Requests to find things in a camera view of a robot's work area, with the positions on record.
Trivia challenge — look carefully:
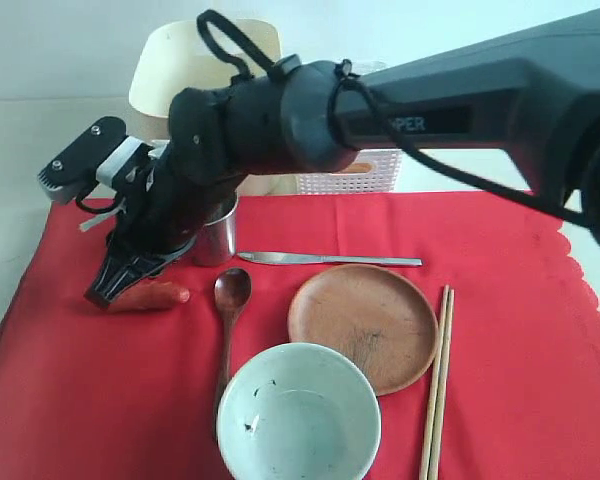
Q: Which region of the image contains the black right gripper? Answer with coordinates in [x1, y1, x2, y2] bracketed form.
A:
[84, 144, 245, 306]

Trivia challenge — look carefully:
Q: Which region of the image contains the red sausage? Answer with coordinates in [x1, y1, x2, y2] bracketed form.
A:
[108, 281, 190, 313]

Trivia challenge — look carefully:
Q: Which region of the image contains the fried chicken nugget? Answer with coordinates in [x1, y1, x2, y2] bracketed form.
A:
[339, 162, 374, 174]

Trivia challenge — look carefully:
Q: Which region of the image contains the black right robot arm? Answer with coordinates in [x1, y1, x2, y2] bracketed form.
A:
[86, 9, 600, 308]

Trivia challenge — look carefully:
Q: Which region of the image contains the stainless steel cup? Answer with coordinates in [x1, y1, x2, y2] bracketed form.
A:
[190, 192, 239, 267]

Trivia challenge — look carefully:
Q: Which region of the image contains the dark wooden spoon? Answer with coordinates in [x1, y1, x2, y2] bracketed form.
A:
[213, 267, 252, 440]

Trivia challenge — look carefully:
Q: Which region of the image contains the red tablecloth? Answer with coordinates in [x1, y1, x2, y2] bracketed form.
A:
[0, 192, 600, 479]

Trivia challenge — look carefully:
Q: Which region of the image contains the silver table knife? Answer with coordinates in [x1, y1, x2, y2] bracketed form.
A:
[237, 252, 423, 267]

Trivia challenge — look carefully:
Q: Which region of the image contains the cream plastic bin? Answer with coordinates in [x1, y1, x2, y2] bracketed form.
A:
[128, 19, 297, 196]

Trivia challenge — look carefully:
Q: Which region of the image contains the pale green ceramic bowl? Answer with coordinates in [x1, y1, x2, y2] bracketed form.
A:
[216, 343, 381, 479]

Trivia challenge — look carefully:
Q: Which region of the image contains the brown wooden plate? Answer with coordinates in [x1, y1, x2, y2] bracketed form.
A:
[287, 264, 440, 396]

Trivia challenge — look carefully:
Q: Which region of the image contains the white woven plastic basket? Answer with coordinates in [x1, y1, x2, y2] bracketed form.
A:
[296, 149, 403, 195]

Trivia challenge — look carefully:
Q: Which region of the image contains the left wooden chopstick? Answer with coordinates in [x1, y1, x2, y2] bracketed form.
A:
[419, 285, 450, 480]

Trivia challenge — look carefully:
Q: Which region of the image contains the wooden chopstick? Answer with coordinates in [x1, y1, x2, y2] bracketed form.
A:
[419, 285, 450, 480]
[427, 286, 455, 480]

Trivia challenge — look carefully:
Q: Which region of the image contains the right wooden chopstick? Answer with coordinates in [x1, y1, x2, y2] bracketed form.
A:
[427, 286, 455, 480]

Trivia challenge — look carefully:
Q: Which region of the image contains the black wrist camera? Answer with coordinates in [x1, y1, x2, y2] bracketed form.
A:
[37, 116, 127, 205]

